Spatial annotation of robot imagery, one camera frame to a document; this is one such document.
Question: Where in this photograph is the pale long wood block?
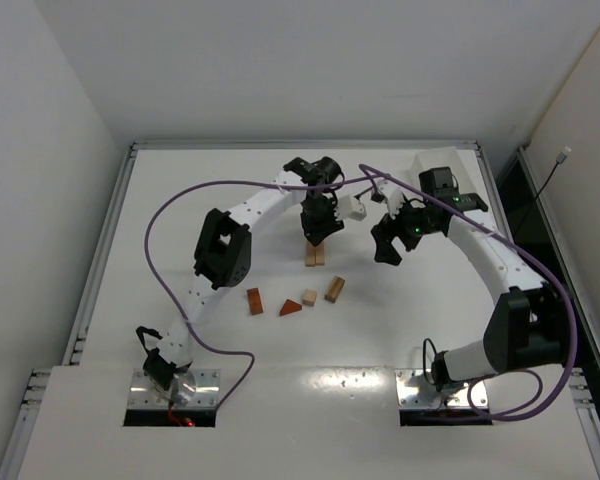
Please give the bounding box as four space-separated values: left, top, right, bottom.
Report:
314 254 326 266

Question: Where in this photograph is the striped dark wood block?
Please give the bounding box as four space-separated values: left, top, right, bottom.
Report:
324 276 345 303

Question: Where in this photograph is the small pale wood cube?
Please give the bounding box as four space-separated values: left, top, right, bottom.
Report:
302 289 317 307

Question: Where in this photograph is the white translucent plastic bin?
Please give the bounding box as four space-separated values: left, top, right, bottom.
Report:
407 147 486 195

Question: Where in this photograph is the small brown wood cube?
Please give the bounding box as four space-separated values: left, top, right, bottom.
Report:
306 241 325 255

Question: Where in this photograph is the engraved long wood block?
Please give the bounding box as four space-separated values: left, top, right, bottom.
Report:
304 242 316 267

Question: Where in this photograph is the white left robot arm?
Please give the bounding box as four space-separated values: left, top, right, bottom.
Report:
143 157 344 390

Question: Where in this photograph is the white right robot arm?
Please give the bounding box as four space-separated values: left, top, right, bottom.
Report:
371 167 573 390

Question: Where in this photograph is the orange triangle wood block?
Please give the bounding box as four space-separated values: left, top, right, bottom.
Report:
279 299 303 317

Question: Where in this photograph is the orange arch wood block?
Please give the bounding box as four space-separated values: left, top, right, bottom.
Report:
246 288 264 316

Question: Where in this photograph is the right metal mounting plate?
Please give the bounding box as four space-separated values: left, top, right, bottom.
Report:
394 368 489 413

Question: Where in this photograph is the metal mounting plate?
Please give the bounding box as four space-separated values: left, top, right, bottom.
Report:
127 369 220 411
394 368 489 413

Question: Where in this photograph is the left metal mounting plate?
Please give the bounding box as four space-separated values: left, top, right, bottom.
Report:
127 369 220 411

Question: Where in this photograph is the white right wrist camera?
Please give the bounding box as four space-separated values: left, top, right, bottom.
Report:
371 180 406 219

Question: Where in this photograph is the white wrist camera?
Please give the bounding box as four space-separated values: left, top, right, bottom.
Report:
371 180 406 219
334 195 367 221

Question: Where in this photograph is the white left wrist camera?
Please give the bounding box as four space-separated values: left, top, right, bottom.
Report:
334 195 367 221

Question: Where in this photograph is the black cable loop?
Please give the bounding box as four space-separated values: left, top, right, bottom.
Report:
422 338 444 389

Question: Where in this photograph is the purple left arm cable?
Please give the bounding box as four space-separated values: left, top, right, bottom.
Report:
143 172 396 414

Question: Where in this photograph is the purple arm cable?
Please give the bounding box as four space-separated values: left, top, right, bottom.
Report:
358 162 579 419
143 172 396 414

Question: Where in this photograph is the hanging black cable connector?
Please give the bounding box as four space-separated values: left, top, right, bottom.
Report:
533 146 572 202

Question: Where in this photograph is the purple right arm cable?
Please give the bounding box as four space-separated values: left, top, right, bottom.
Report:
358 162 579 419

